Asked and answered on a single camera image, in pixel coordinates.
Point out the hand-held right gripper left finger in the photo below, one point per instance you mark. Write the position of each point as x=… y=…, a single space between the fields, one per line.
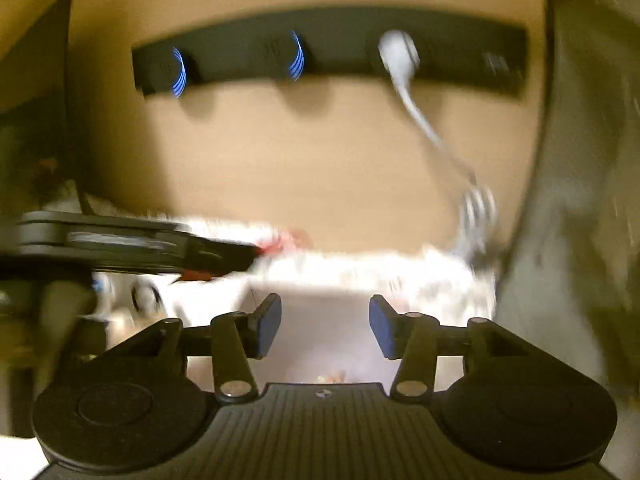
x=269 y=327

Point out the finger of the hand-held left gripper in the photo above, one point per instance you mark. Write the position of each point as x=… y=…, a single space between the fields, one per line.
x=220 y=255

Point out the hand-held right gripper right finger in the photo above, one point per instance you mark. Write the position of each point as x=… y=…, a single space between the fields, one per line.
x=380 y=327

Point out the red cloth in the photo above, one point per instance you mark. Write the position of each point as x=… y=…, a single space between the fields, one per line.
x=287 y=240

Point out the white printed bed sheet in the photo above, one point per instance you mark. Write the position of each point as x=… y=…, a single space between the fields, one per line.
x=360 y=272

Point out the black power strip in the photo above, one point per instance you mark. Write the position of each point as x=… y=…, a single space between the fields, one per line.
x=340 y=50

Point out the olive curtain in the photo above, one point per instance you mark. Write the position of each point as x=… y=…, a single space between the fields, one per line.
x=580 y=185

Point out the white plug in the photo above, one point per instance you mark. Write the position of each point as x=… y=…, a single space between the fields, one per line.
x=397 y=50

